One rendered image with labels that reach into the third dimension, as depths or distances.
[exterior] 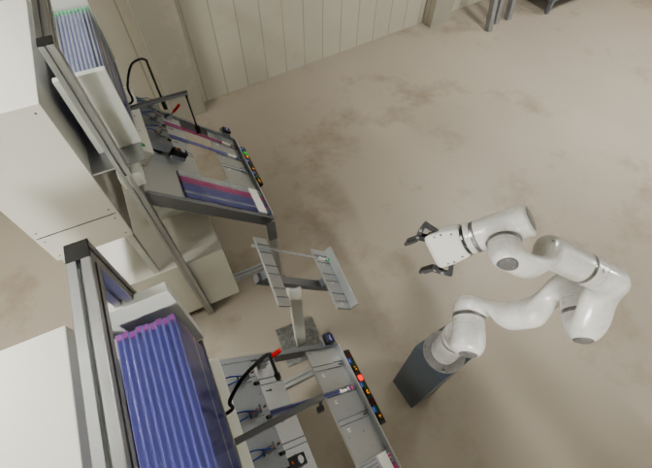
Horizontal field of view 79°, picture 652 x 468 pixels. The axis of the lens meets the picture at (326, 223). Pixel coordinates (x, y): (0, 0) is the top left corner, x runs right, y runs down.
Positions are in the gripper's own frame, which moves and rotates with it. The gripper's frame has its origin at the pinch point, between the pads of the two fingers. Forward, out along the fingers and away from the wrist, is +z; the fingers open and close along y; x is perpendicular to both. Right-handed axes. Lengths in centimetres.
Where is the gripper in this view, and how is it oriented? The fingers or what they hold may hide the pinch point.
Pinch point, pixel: (415, 255)
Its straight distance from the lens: 115.7
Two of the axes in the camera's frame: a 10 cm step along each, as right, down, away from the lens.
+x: -4.7, 3.5, -8.1
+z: -7.5, 3.3, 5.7
